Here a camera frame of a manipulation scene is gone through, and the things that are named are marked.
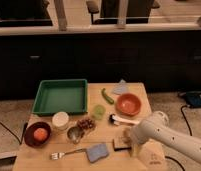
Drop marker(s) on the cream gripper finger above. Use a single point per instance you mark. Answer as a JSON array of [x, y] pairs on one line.
[[126, 135]]

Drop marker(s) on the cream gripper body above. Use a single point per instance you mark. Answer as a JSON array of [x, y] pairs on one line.
[[135, 150]]

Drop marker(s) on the wooden felt eraser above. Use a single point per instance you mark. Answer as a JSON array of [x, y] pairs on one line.
[[121, 143]]

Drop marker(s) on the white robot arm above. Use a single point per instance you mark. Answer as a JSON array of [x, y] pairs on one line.
[[155, 126]]

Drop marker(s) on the green plastic tray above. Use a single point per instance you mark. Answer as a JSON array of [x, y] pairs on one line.
[[68, 95]]

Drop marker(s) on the orange bowl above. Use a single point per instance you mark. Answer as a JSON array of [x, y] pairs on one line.
[[128, 104]]

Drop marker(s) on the blue sponge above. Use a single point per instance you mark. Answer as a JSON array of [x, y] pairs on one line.
[[97, 152]]

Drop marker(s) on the light green cup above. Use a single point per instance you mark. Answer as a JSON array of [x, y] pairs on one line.
[[98, 112]]

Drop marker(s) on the green chili pepper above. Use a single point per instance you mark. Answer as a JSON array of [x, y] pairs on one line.
[[107, 97]]

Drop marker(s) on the brown grape bunch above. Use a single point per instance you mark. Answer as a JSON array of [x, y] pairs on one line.
[[86, 124]]

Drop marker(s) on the grey folded cloth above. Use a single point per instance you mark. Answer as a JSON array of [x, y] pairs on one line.
[[121, 88]]

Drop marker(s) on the metal measuring cup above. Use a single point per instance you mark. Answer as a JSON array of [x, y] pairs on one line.
[[75, 134]]

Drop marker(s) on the white round container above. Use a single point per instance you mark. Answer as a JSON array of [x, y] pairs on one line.
[[60, 120]]

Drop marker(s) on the silver fork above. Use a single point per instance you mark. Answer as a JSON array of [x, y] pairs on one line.
[[59, 155]]

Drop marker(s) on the blue black device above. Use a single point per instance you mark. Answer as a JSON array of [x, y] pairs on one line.
[[193, 99]]

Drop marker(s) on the orange fruit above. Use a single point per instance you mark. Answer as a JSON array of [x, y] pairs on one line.
[[40, 134]]

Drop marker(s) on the dark red plate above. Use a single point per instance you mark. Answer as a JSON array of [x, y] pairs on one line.
[[29, 138]]

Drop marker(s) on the dark office chair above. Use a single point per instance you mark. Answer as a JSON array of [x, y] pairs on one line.
[[121, 11]]

